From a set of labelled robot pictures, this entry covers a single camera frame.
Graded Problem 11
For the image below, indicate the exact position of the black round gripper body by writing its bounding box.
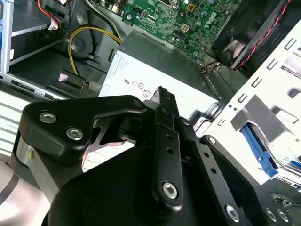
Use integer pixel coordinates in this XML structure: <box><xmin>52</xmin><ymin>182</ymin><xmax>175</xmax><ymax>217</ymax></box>
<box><xmin>47</xmin><ymin>144</ymin><xmax>226</xmax><ymax>226</ymax></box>

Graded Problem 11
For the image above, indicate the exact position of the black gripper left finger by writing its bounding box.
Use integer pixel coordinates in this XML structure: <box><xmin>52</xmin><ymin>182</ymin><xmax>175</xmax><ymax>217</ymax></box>
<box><xmin>17</xmin><ymin>86</ymin><xmax>185</xmax><ymax>207</ymax></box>

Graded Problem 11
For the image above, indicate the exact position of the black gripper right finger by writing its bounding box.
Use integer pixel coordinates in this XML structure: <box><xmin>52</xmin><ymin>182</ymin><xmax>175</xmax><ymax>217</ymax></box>
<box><xmin>174</xmin><ymin>115</ymin><xmax>294</xmax><ymax>226</ymax></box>

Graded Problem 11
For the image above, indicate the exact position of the hard disk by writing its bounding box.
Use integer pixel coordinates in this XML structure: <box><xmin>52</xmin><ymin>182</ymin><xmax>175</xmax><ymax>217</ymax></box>
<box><xmin>240</xmin><ymin>122</ymin><xmax>301</xmax><ymax>179</ymax></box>

